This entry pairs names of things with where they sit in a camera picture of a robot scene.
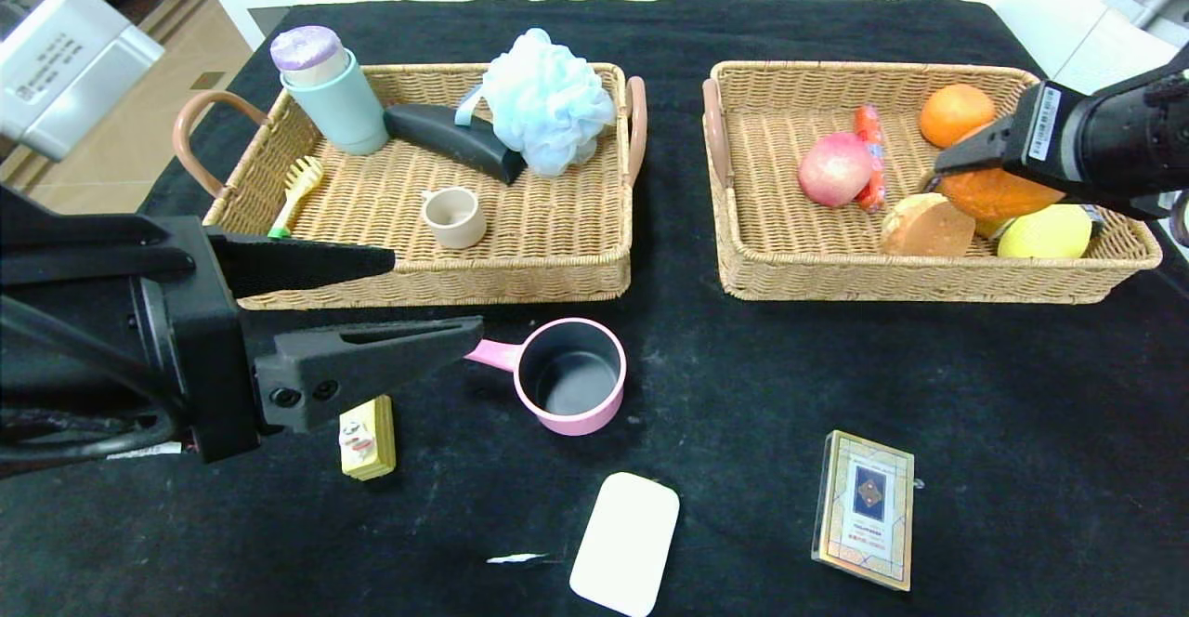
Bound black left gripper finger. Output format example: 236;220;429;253
206;227;397;299
242;315;485;434

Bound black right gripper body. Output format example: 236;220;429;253
1002;79;1189;217

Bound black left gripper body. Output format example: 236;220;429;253
0;215;263;464

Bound rough-skinned orange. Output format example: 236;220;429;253
936;164;1066;224

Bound small yellow block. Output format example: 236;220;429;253
338;395;398;481

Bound playing card box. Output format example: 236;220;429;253
811;429;917;592

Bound wicker basket with food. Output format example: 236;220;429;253
701;60;1164;305

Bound wicker basket with toiletries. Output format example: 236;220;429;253
173;62;648;311

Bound smooth tangerine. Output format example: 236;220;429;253
919;84;997;149

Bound brown bread bun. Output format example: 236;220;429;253
879;192;977;257

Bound yellow lemon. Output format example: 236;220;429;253
997;203;1094;260

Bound red sausage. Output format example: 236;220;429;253
854;105;888;213

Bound pink peach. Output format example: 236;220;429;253
797;131;874;207

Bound beige cup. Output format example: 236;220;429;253
421;187;488;250

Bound teal bottle with purple cap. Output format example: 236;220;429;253
269;25;390;156

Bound black curved case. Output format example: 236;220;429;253
383;103;528;186

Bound pink saucepan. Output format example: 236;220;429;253
464;318;628;437

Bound light blue bath loofah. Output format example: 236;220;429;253
453;28;618;177

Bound white soap bar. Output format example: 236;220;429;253
568;472;681;617

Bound yellow brush with green handle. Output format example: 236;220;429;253
268;156;326;240

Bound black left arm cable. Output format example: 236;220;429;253
0;296;191;469

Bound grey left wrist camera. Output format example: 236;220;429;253
0;0;165;163

